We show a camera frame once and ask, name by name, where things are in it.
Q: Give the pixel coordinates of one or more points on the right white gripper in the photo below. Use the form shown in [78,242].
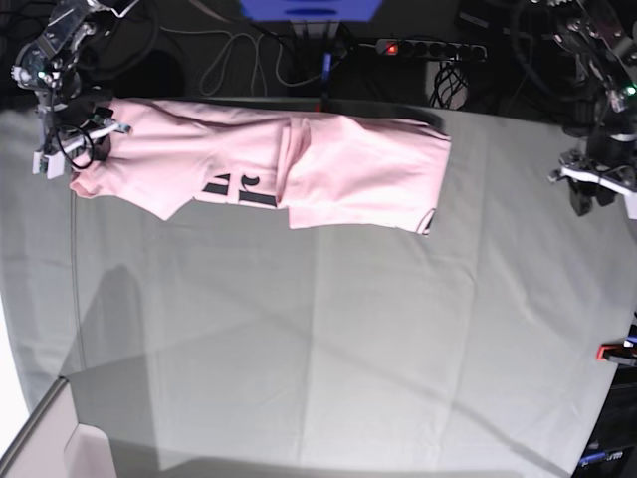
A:
[67,147]

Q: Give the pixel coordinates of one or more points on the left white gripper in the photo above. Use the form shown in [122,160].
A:
[590,182]

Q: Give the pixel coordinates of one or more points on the pink t-shirt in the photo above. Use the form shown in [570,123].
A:
[323,169]

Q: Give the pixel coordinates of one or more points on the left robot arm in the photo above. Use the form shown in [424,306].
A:
[592,34]

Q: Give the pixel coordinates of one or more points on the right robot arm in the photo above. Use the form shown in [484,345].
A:
[48,67]

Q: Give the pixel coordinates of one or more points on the right red black clamp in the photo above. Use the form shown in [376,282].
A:
[623,353]

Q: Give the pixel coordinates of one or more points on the blue box on stand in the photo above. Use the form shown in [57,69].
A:
[310,10]

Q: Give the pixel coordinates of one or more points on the grey-green table cloth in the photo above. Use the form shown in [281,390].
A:
[222,341]

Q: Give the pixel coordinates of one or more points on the black power strip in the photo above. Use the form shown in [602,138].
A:
[432,50]

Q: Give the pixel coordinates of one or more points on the white bin corner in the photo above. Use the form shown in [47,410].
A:
[53,443]

